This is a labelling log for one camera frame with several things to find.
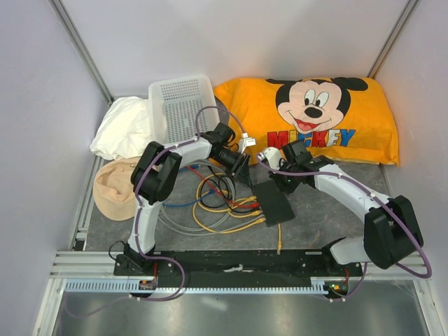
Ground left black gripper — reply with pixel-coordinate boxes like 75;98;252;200
212;149;253;190

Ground black network switch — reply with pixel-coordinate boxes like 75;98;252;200
252;181;295;227

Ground blue ethernet cable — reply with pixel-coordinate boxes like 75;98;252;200
162;162;216;209

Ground red ethernet cable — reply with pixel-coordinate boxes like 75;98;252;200
183;164;262;209

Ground yellow ethernet cable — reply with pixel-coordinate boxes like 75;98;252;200
195;173;284;255
192;206;267;235

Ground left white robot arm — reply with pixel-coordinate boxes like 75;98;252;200
123;122;255;275

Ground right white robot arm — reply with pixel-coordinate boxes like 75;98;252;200
258;141;424;276

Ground white plastic basket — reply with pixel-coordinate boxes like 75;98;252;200
148;75;219;144

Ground orange Mickey pillow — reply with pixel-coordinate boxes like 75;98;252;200
213;77;400;165

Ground white cloth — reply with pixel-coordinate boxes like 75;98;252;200
90;97;154;160

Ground beige hat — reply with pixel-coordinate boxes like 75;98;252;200
92;157;140;221

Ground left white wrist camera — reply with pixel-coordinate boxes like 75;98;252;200
238;132;256;154

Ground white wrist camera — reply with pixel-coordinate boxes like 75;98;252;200
238;132;256;154
258;147;285;170

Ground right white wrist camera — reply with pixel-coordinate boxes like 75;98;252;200
258;147;285;170

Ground black cable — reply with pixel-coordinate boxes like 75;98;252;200
201;164;260;214

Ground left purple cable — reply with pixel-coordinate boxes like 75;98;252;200
64;105;248;318

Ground purple cable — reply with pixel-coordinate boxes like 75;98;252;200
64;105;248;318
257;153;433;305

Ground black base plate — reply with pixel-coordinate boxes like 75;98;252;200
113;249;363;289

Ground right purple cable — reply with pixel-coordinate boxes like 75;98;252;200
257;153;433;305

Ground right aluminium frame post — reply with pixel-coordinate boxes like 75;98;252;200
367;0;421;79

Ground aluminium frame post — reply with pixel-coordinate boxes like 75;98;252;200
48;0;114;105
367;0;421;79

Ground aluminium rail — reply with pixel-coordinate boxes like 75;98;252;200
50;251;419;281

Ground slotted cable duct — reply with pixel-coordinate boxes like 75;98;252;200
65;279;347;295

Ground left aluminium frame post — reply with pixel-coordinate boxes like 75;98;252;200
48;0;114;105

